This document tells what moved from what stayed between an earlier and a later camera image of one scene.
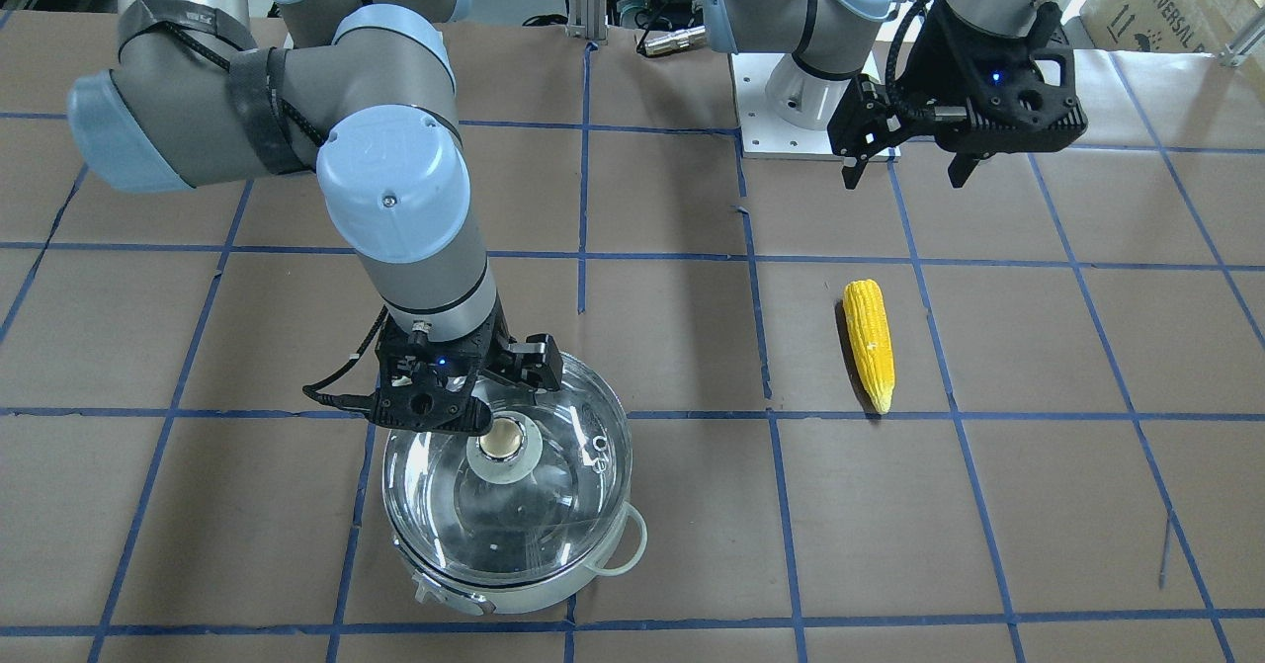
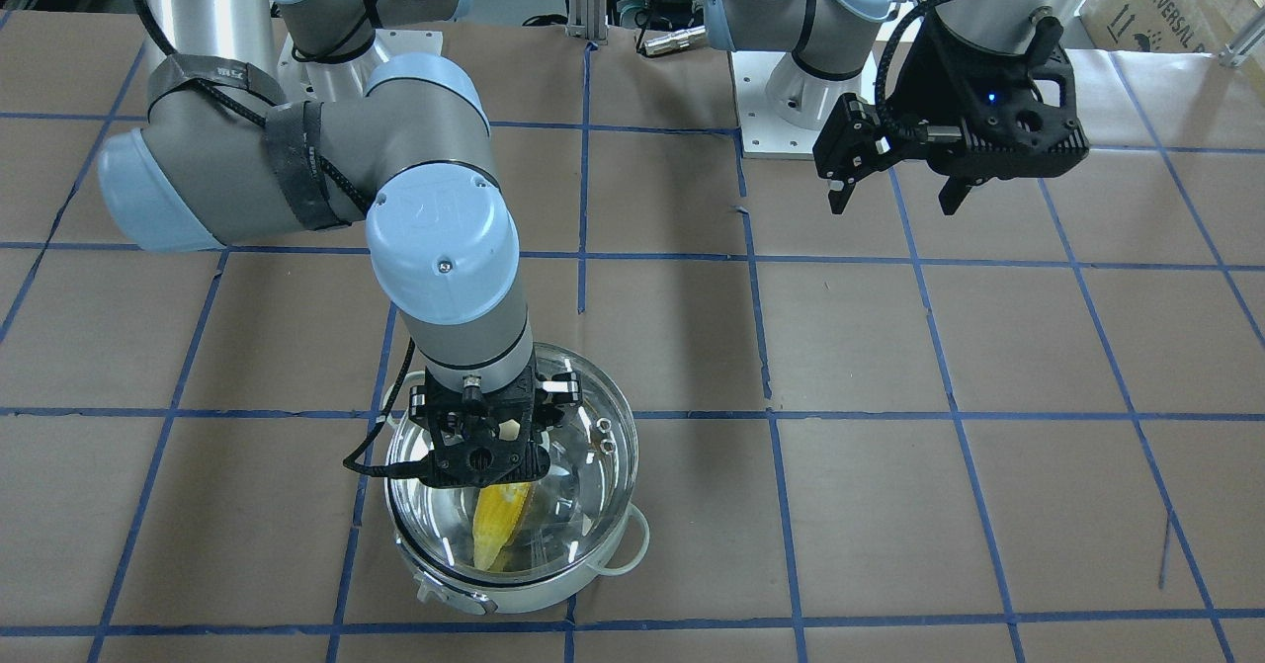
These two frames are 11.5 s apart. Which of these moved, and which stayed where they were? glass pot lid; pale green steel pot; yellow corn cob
Moved: yellow corn cob
Stayed: glass pot lid; pale green steel pot
